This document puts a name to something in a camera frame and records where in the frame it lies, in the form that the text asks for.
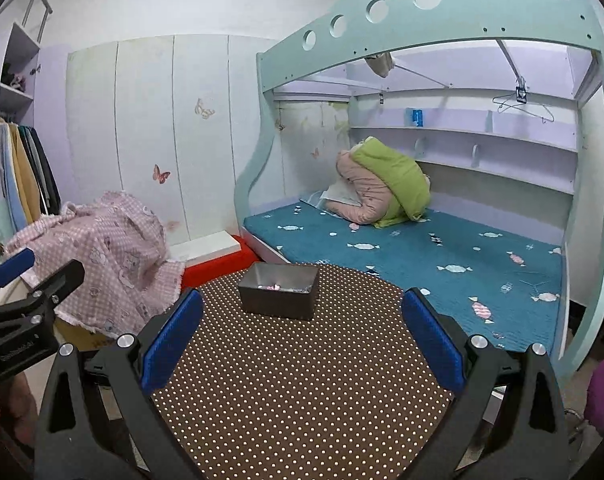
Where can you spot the white pillow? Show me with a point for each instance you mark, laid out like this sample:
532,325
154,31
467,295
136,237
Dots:
339,194

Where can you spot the purple wall shelf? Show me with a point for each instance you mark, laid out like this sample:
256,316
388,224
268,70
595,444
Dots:
507,160

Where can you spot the purple open shelf unit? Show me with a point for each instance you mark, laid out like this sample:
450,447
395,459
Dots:
21,45

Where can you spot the white wardrobe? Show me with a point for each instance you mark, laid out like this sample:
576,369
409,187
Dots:
141,135

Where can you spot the pink quilt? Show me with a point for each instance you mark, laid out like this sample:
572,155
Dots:
362,195

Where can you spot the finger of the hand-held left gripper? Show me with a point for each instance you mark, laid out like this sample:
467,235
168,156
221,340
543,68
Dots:
11,266
56,282

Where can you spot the blue candy print mattress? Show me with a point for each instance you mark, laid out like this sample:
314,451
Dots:
407,270

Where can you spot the person's left hand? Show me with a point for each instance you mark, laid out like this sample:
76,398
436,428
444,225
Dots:
11,405

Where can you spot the red stool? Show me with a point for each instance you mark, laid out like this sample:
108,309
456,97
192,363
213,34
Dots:
216,265

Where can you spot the metal ladder rail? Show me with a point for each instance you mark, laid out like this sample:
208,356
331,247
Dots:
31,5

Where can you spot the brown polka dot tablecloth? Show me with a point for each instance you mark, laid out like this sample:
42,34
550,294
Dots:
307,385

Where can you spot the teal bunk bed frame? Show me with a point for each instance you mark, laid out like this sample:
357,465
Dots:
432,25

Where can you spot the row of hanging clothes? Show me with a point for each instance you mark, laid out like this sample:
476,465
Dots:
26,170

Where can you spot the pink printed cloth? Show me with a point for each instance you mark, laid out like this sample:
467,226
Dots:
106,250

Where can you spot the metal box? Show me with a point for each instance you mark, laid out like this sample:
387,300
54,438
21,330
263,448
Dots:
277,307

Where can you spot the green quilt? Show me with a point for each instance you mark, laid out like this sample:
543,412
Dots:
397,175

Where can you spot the beige hanging bag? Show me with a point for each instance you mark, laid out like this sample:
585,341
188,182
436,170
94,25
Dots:
380,64

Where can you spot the pink butterfly sticker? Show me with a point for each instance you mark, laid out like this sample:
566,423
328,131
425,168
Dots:
159,175

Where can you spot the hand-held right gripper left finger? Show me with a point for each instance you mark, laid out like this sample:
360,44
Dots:
174,345

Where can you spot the pale butterfly sticker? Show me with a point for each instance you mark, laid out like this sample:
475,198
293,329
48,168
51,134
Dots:
204,110

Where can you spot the white box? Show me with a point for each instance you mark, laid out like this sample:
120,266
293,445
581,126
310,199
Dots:
206,246

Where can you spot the cardboard box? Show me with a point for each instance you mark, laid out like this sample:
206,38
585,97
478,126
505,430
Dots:
86,340

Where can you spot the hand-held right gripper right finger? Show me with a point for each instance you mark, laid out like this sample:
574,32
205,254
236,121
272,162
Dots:
432,340

